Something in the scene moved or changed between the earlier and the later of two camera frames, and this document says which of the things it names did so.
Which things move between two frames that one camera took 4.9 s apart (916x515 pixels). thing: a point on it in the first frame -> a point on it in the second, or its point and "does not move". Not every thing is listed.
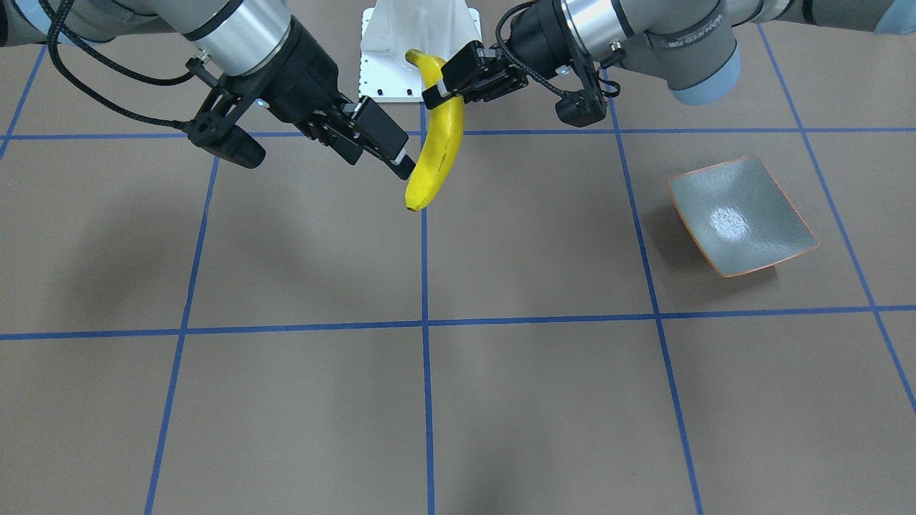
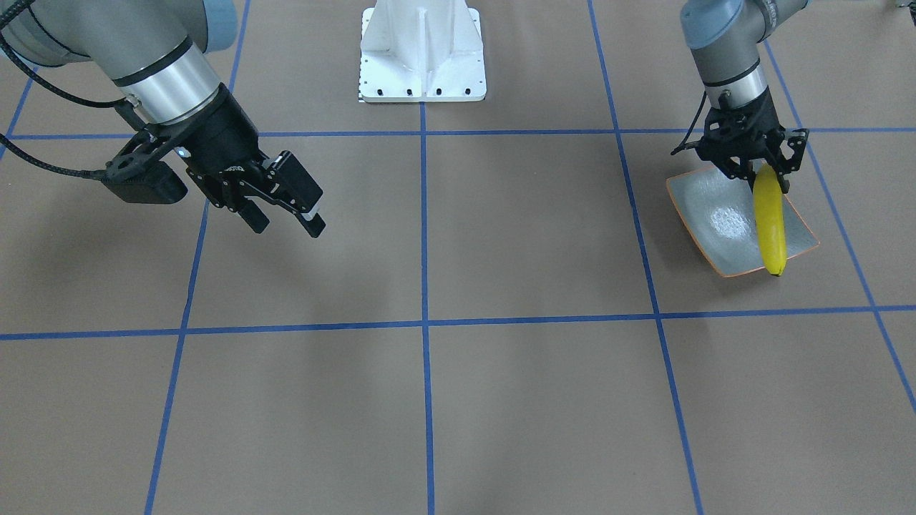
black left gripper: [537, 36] -> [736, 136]
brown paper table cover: [182, 335] does not move
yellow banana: [439, 141] -> [769, 209]
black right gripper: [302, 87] -> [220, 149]
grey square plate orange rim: [738, 217] does not move
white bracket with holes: [440, 28] does not move
